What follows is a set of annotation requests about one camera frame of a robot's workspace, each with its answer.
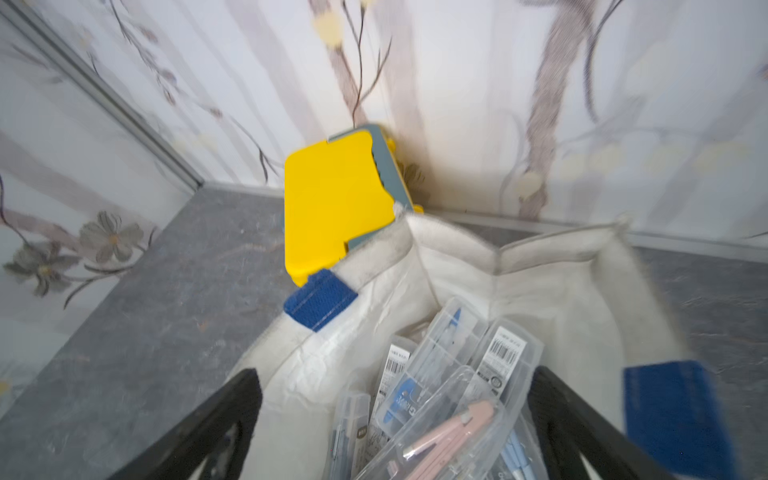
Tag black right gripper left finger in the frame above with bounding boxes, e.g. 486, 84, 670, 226
112, 368, 263, 479

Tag yellow lidded storage box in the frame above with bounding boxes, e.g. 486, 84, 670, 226
284, 124, 423, 287

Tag white canvas bag blue handles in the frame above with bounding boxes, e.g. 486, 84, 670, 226
238, 214, 738, 479

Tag clear case red blue label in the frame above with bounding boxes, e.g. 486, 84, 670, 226
364, 335, 417, 462

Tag clear case blue insert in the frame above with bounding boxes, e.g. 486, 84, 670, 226
374, 297, 489, 439

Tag clear case pink compass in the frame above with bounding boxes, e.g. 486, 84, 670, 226
357, 366, 509, 480

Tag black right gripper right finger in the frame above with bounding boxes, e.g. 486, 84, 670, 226
527, 366, 674, 480

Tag clear case white barcode label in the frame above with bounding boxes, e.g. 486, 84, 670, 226
472, 315, 544, 420

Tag clear case light blue compass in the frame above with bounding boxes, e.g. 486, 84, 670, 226
486, 416, 548, 480

